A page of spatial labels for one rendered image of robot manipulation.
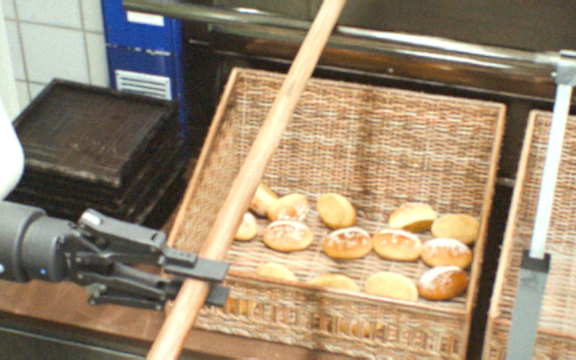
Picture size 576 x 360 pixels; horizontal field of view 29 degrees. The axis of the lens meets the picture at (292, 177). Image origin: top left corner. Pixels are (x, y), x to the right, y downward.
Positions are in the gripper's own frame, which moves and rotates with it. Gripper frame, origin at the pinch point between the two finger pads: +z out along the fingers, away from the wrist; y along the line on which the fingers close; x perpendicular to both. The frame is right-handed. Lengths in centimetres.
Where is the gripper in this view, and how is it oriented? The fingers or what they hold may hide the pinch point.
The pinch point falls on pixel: (198, 279)
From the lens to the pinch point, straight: 130.8
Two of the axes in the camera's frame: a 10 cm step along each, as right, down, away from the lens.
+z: 9.6, 1.7, -2.1
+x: -2.7, 5.8, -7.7
